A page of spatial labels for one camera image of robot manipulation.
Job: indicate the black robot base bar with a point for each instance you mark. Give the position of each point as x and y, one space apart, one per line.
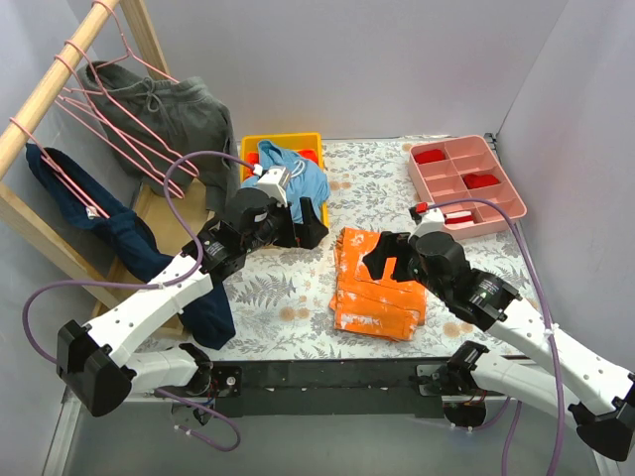
395 386

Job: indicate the red cloth in organizer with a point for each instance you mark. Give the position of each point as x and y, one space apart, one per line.
474 181
424 157

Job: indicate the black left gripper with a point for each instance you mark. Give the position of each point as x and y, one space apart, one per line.
290 225

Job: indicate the pink wire hanger with navy shorts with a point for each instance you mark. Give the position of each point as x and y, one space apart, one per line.
63 177

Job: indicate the bright orange shorts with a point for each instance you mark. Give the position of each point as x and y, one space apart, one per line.
310 154

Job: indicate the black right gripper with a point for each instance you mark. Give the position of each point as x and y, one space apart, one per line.
402 255

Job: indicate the yellow plastic tray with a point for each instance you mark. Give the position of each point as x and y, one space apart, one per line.
293 141

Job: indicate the orange bleached denim shorts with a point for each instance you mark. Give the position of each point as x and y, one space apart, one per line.
380 308

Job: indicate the navy blue shorts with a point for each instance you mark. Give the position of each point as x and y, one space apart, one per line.
208 318

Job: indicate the floral table mat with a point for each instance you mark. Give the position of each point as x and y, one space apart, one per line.
280 299

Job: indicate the red white item in organizer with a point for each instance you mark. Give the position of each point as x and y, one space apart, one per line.
461 218

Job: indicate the pink compartment organizer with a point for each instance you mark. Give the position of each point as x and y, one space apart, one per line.
461 174

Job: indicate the light blue shorts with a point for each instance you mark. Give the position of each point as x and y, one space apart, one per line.
307 178

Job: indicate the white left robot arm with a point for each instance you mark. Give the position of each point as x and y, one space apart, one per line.
100 362

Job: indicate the grey sweat shorts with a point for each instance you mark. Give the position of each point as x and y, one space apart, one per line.
151 121

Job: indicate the wooden clothes rack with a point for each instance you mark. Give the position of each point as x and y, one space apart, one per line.
151 208

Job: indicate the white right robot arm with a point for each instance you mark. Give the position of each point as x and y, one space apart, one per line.
604 412

